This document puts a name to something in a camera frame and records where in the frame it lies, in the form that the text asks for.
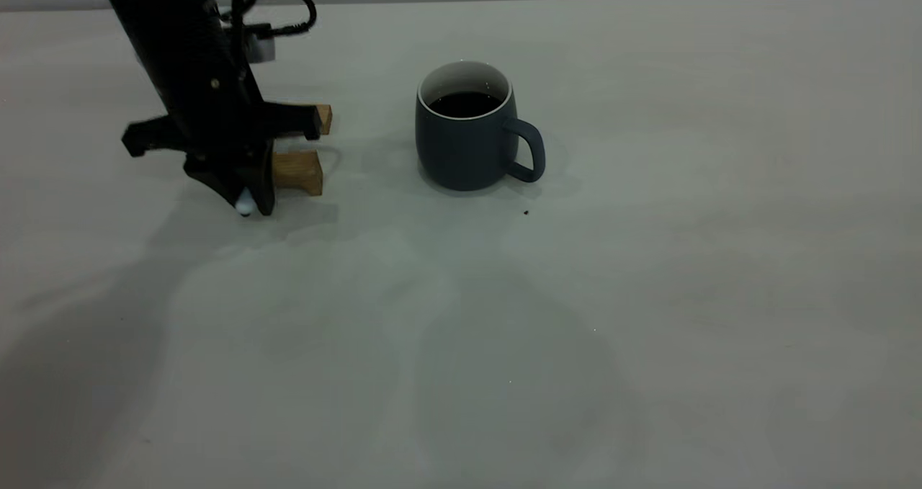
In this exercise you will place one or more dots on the black coffee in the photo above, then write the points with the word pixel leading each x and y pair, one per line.
pixel 464 104

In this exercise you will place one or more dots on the flat wooden block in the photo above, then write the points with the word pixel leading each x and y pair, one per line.
pixel 325 118

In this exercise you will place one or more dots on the arched wooden block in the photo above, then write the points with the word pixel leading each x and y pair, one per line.
pixel 299 172

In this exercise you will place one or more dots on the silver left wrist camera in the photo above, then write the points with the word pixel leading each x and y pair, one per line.
pixel 259 42

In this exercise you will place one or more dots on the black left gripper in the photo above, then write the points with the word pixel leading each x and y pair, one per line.
pixel 202 107

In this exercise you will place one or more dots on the dark grey ceramic cup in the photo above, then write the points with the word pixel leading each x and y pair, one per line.
pixel 461 154

